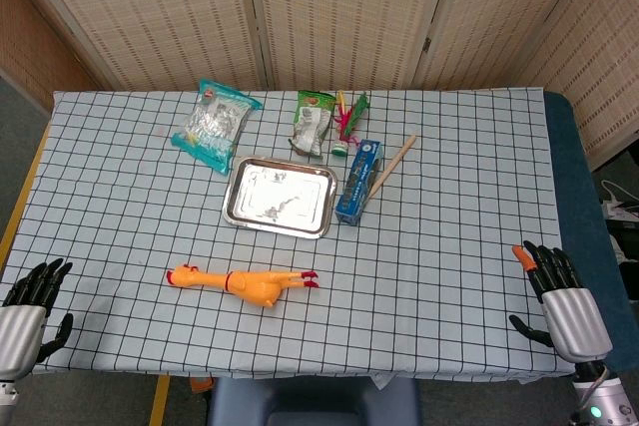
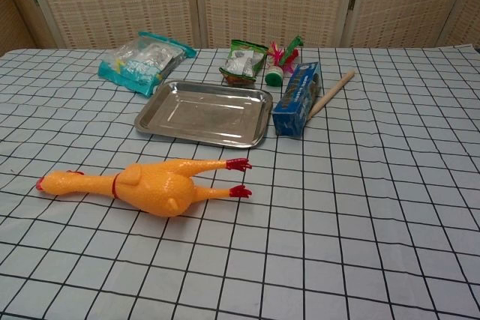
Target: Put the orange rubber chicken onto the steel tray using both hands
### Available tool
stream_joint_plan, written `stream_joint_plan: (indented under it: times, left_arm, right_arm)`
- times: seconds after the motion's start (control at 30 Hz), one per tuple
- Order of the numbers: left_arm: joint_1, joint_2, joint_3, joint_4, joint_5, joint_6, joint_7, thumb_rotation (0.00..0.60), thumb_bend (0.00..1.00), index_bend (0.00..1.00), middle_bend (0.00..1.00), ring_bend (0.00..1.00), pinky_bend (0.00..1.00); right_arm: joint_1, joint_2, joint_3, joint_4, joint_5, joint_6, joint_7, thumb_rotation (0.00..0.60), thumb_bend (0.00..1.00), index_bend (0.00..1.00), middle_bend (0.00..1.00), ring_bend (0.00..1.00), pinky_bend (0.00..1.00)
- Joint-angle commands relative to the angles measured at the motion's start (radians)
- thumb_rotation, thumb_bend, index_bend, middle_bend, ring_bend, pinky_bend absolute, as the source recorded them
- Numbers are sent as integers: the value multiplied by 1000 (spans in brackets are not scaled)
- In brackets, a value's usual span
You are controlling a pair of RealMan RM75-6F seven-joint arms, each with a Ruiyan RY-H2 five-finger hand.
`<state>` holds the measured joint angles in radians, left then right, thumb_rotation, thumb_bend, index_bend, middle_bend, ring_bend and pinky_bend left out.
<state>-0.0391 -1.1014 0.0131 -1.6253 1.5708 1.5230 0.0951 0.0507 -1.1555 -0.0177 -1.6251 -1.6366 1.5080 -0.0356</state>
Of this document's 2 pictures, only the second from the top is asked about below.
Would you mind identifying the woven folding screen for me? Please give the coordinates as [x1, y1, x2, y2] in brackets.
[0, 0, 480, 57]

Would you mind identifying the orange rubber chicken toy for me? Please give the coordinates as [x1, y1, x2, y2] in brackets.
[35, 157, 253, 219]

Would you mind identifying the feather shuttlecock with green base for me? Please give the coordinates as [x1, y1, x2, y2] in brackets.
[264, 35, 304, 87]

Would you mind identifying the blue cling film box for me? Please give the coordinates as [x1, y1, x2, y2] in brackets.
[271, 61, 324, 138]

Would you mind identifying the checkered grid tablecloth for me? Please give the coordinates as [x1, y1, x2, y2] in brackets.
[0, 46, 480, 320]

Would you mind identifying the teal clear plastic bag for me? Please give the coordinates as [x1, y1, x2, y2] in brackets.
[97, 31, 197, 97]

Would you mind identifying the stainless steel tray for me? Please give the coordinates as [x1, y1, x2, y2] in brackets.
[133, 80, 274, 149]

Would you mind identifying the wooden rolling stick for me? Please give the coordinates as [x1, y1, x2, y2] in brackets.
[307, 70, 356, 120]

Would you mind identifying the green snack packet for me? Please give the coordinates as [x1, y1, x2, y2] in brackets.
[218, 39, 269, 86]

